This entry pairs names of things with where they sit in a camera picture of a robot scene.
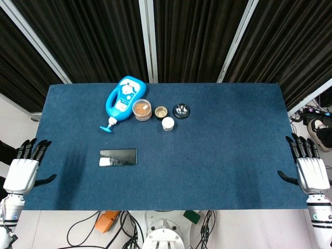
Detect blue felt table cloth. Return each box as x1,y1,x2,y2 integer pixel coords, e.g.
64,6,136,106
22,82,310,211

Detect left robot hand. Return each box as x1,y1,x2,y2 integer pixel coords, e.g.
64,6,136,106
3,138,57,195

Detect black smartphone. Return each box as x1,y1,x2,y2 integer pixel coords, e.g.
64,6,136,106
99,148,137,167

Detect orange box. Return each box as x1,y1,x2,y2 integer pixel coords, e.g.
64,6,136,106
94,210,120,233

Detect small white lidded jar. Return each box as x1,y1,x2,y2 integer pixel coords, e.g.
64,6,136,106
161,117,175,132

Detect white and black sneaker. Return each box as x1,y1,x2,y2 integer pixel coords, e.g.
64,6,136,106
307,118,332,153

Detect black power strip with plugs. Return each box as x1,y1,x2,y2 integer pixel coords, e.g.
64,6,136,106
300,106,332,122

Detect black round metal dish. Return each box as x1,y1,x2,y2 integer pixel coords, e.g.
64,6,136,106
172,103,192,120

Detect black floor cables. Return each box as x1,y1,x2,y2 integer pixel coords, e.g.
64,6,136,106
57,210,146,249

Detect black pleated curtain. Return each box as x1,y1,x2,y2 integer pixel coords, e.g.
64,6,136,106
0,0,332,113

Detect clear jar brown powder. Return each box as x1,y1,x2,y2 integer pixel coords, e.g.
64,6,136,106
132,99,153,121

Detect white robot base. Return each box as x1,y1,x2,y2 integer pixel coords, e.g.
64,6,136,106
142,210,193,249

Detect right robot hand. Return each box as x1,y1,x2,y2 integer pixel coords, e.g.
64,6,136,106
277,133,331,196

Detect green box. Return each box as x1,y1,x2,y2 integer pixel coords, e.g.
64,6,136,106
183,210,201,225

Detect blue plastic bottle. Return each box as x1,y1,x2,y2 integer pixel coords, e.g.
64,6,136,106
100,75,147,133

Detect small beige cup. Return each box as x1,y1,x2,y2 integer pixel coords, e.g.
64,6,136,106
154,106,169,121

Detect grey metal frame post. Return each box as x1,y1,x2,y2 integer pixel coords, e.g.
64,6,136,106
287,77,332,117
216,0,260,84
0,0,73,84
138,0,159,84

